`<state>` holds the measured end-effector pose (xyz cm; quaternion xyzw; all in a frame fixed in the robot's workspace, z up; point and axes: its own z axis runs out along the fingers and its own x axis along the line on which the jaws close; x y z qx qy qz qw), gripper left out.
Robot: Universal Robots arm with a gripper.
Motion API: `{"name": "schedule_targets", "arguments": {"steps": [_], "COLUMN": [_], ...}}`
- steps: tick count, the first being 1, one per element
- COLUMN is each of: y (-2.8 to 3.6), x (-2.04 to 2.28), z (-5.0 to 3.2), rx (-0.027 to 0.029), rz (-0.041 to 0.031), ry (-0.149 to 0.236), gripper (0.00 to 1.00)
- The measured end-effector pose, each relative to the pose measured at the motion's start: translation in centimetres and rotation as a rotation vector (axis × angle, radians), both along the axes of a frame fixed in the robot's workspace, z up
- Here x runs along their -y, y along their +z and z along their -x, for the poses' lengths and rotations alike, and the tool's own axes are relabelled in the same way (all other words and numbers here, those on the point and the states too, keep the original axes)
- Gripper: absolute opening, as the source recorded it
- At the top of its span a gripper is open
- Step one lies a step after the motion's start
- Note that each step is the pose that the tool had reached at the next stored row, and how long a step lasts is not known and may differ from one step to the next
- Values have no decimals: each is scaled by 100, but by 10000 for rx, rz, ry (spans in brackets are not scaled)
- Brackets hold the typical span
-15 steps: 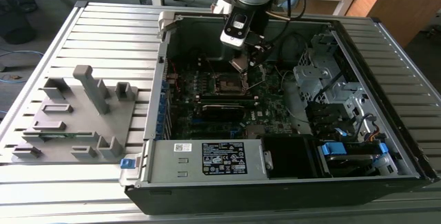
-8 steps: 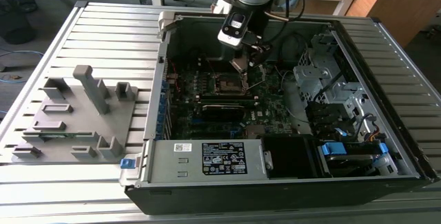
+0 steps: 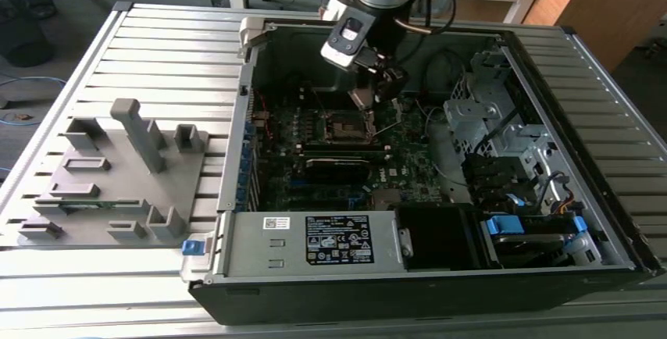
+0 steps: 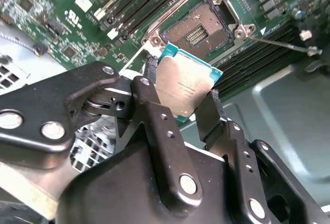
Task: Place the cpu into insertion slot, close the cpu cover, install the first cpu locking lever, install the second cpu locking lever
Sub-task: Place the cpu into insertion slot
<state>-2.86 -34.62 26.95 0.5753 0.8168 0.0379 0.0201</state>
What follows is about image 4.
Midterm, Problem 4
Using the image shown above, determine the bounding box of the silver square CPU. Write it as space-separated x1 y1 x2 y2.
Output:
154 42 224 124

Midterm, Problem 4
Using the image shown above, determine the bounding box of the metal socket cover frame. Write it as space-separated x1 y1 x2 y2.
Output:
143 42 163 62

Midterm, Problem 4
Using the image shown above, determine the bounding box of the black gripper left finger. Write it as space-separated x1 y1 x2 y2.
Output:
0 56 205 211

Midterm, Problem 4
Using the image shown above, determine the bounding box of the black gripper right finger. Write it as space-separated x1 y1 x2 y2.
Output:
195 88 330 224

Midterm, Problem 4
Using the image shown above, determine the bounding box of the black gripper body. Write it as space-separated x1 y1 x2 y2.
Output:
55 142 252 224

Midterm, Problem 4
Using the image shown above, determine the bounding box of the thin metal locking lever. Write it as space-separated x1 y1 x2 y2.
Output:
126 46 152 69
246 34 323 55

